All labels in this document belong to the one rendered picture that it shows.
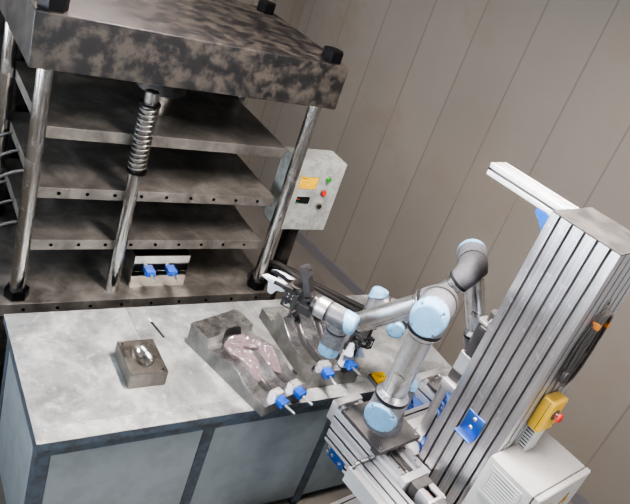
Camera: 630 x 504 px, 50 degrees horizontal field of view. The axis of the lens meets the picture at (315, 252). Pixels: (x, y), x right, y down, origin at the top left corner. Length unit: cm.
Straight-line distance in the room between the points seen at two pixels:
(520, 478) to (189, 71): 188
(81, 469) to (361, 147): 335
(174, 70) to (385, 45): 268
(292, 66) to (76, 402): 157
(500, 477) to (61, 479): 156
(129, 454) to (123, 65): 146
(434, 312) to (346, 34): 364
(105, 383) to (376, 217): 293
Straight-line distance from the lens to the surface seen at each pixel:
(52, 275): 327
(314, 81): 299
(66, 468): 272
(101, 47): 260
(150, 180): 313
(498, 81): 450
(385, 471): 255
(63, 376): 274
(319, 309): 227
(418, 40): 494
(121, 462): 279
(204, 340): 290
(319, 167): 342
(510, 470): 241
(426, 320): 211
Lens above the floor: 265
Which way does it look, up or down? 28 degrees down
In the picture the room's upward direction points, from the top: 20 degrees clockwise
